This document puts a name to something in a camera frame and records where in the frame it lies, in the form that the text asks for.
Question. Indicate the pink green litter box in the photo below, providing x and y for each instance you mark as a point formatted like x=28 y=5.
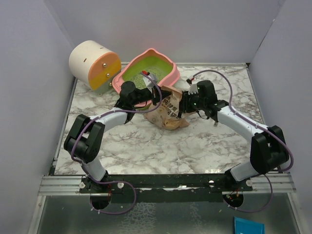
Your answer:
x=150 y=61

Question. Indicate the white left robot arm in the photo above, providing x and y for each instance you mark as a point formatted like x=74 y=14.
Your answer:
x=85 y=136

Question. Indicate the aluminium frame rail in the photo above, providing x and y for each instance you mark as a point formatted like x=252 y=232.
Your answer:
x=59 y=185

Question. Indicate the blue card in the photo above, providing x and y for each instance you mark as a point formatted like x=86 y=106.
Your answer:
x=244 y=226

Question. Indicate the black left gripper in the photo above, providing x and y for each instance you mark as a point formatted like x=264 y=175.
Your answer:
x=155 y=95

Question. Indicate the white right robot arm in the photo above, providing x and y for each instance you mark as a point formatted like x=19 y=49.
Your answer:
x=268 y=148

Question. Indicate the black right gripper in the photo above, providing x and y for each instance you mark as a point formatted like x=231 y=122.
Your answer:
x=184 y=105

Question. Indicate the cream orange cylindrical cat house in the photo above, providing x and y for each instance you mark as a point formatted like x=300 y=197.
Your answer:
x=94 y=65

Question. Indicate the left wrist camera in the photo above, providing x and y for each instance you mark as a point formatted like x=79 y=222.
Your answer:
x=149 y=79

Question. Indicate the cat litter bag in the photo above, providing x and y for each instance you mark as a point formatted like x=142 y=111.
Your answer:
x=166 y=116

